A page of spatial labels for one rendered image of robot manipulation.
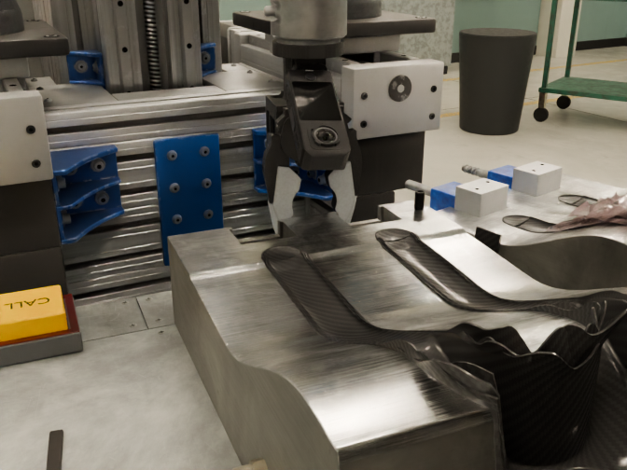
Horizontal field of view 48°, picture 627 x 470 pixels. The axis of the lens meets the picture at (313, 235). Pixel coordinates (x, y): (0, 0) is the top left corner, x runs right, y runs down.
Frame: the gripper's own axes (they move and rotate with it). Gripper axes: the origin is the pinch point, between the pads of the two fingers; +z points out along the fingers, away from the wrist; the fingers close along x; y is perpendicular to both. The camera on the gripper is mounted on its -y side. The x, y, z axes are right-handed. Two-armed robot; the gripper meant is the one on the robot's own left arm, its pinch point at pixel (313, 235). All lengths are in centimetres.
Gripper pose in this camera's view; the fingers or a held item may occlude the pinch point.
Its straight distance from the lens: 75.7
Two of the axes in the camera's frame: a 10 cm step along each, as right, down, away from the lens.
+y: -2.5, -3.7, 8.9
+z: 0.0, 9.2, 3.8
